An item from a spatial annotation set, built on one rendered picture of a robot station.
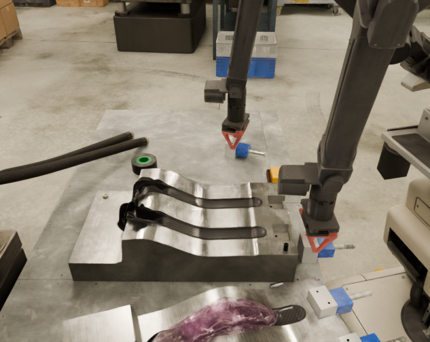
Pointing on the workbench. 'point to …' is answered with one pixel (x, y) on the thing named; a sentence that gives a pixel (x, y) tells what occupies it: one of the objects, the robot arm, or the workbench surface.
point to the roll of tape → (143, 162)
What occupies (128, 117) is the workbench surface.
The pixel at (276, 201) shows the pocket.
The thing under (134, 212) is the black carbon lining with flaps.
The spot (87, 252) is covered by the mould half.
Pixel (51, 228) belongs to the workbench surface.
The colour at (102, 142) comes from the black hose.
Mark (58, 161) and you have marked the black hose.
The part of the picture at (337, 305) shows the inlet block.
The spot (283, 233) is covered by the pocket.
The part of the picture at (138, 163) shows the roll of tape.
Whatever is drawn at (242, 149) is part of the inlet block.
